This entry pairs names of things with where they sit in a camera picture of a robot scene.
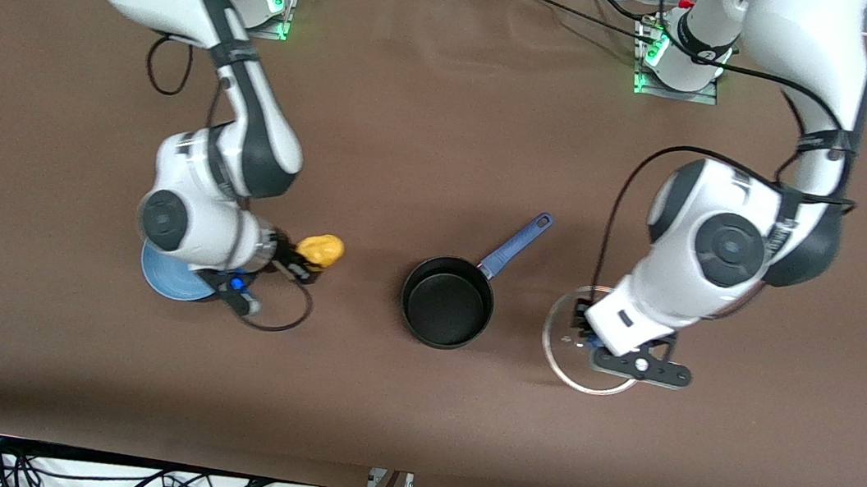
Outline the yellow potato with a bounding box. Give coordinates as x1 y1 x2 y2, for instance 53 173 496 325
293 230 346 273

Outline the glass lid with blue knob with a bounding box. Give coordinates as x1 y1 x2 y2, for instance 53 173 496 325
537 278 654 401

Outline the blue round plate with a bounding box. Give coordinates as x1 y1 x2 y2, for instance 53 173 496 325
136 239 225 306

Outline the brown table mat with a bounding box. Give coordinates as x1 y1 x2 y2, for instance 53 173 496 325
0 0 867 487

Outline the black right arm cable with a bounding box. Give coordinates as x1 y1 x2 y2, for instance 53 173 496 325
114 30 345 338

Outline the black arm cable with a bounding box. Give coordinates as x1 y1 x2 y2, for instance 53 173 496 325
114 30 345 338
589 45 867 338

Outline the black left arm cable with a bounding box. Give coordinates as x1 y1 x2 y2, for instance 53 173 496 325
589 45 867 338

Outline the black pot with blue handle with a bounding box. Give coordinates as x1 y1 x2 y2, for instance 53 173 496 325
396 195 555 362

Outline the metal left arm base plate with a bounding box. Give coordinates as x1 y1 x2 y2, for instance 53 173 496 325
631 14 729 106

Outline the thin black cable on mat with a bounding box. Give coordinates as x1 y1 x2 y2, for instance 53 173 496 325
499 0 664 42

